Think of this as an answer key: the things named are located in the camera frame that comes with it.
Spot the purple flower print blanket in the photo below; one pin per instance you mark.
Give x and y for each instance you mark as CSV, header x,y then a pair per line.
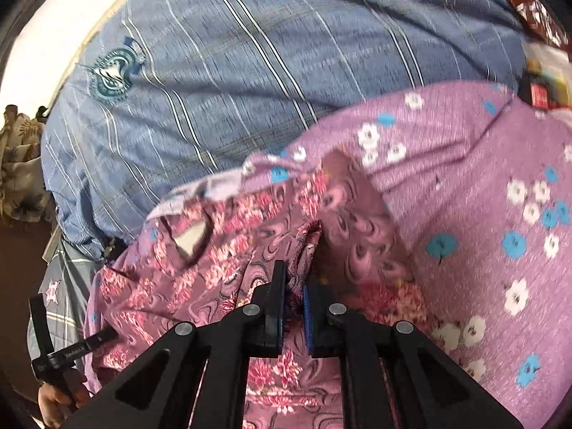
x,y
469,165

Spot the person's left hand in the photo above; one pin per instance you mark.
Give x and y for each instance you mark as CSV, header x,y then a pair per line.
x,y
53,404

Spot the red box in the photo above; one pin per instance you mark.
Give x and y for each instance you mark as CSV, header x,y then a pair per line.
x,y
538,96

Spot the dark red patterned cloth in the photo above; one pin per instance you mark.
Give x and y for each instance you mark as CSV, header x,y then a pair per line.
x,y
531,9

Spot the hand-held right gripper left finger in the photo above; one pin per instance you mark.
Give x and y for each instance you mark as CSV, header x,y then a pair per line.
x,y
277,321

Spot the beige leaf print cloth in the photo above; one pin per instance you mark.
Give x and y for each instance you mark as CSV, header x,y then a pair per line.
x,y
22,165

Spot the grey star print pillow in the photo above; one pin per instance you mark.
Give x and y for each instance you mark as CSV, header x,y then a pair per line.
x,y
67,304

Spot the pink floral swirl garment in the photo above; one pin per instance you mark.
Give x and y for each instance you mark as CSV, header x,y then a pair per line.
x,y
250,232

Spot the blue plaid quilt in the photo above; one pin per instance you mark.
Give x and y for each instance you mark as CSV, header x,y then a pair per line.
x,y
268,53

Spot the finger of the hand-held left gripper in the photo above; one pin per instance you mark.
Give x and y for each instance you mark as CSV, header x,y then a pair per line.
x,y
102,337

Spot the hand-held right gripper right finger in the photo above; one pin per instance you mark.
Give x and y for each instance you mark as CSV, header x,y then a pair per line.
x,y
309,317

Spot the brown headboard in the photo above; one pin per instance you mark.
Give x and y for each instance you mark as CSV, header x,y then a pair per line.
x,y
18,277

